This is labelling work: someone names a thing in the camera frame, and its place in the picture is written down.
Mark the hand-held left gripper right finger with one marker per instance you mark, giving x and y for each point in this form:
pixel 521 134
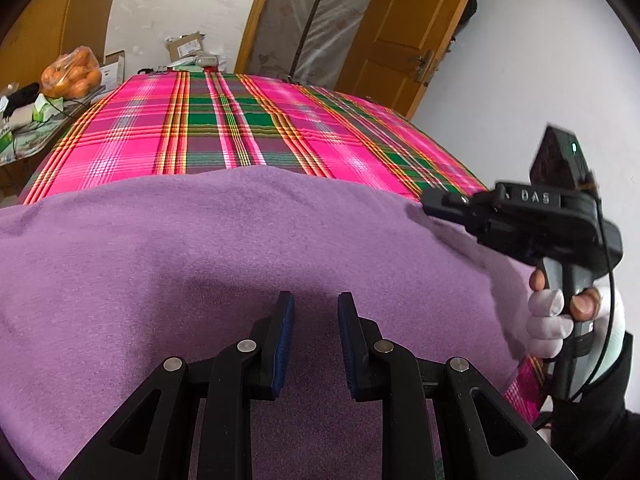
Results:
pixel 346 345

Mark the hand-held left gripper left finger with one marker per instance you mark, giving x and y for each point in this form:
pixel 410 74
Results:
pixel 282 345

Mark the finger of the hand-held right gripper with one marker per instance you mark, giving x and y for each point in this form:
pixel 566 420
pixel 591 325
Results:
pixel 450 205

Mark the purple fleece garment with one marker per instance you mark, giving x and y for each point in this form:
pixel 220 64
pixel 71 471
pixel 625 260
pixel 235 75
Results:
pixel 200 260

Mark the person's right forearm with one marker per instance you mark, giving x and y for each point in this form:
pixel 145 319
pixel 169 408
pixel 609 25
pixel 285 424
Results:
pixel 600 420

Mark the person's right hand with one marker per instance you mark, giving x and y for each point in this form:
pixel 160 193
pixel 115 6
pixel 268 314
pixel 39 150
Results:
pixel 547 325

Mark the pink green plaid bed sheet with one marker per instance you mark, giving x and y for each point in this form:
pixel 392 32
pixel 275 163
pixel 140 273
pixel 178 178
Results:
pixel 350 125

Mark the wooden door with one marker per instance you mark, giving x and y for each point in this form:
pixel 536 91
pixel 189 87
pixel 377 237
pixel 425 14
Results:
pixel 395 25

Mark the dark hanging cloth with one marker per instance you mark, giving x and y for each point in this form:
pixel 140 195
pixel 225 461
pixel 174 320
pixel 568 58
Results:
pixel 467 10

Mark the clear plastic door curtain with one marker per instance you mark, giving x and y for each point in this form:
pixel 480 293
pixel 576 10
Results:
pixel 310 25

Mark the grey parcel bag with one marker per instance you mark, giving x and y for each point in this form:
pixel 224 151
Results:
pixel 207 61

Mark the metal folding table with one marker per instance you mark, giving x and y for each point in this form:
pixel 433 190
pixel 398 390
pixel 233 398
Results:
pixel 35 142

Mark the white cardboard box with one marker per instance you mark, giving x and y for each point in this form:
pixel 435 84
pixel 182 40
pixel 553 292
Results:
pixel 111 67

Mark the green tissue pack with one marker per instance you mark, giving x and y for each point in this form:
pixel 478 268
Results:
pixel 46 109

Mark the bag of oranges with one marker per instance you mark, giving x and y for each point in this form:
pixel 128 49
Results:
pixel 72 74

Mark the black cloth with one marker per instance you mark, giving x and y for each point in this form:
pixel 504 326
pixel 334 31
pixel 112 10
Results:
pixel 20 96

